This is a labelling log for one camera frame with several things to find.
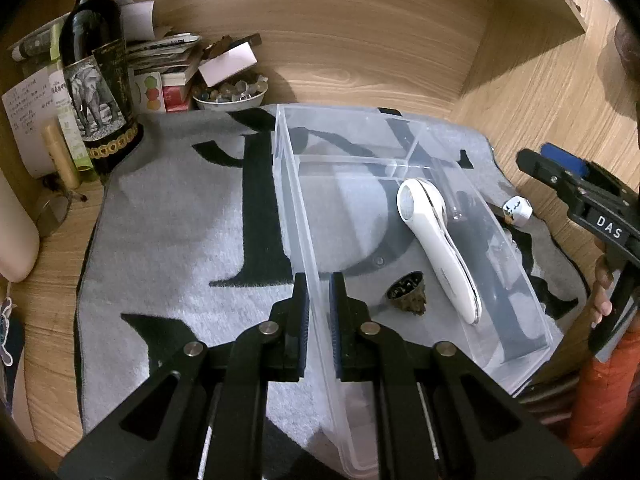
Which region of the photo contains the light green spray bottle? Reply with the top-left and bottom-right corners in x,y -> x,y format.
47,22 -> 98,183

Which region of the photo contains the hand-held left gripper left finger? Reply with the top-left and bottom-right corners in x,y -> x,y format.
57,272 -> 311,480

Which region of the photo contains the blue cartoon sticker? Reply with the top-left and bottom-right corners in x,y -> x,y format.
0,297 -> 25,366

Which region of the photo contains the black flat stick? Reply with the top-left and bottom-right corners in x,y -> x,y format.
202,33 -> 262,58

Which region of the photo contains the white paper card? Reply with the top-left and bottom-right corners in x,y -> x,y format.
10,360 -> 37,443

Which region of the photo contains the small round mirror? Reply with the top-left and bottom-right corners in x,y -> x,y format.
35,194 -> 71,238

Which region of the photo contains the grey rug with black letters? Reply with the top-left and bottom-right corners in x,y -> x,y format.
75,105 -> 588,480

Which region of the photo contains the person's right forearm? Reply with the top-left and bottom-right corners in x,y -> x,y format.
565,330 -> 640,448

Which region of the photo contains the person's right hand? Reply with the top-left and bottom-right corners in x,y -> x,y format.
592,252 -> 616,328

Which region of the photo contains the white bowl of marbles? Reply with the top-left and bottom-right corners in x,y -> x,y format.
192,76 -> 269,112

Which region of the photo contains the stack of books and papers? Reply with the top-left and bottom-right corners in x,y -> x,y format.
127,32 -> 203,86

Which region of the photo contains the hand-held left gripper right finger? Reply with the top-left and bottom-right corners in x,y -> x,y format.
329,272 -> 583,480

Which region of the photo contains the fruit print card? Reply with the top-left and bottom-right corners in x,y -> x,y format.
132,72 -> 166,115

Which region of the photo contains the white handheld massager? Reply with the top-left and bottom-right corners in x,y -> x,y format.
396,178 -> 482,326

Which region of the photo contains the white blank card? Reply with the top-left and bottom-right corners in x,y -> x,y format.
198,42 -> 257,87

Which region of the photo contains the yellow tube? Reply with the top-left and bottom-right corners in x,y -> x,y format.
41,122 -> 81,191

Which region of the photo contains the small red box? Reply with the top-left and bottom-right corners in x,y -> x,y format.
162,85 -> 193,112

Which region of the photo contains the white plug adapter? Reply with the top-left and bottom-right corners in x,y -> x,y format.
501,196 -> 532,227

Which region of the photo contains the dark wine bottle elephant label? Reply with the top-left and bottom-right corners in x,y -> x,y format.
59,0 -> 146,186

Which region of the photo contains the white handwritten note paper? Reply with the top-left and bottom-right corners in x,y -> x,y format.
2,67 -> 56,178

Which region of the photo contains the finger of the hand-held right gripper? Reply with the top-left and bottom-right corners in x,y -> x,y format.
516,148 -> 583,201
541,143 -> 591,181

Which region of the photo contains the pink bottle with handle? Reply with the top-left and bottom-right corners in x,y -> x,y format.
0,175 -> 41,283

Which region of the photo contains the white folded paper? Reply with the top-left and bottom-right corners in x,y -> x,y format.
112,0 -> 156,43

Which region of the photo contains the small brass perforated cup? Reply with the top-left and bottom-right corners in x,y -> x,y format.
384,271 -> 427,317

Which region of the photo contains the clear plastic storage box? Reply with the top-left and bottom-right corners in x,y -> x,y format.
270,103 -> 558,476

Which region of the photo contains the rolled magazine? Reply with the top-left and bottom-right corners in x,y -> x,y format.
7,20 -> 66,63

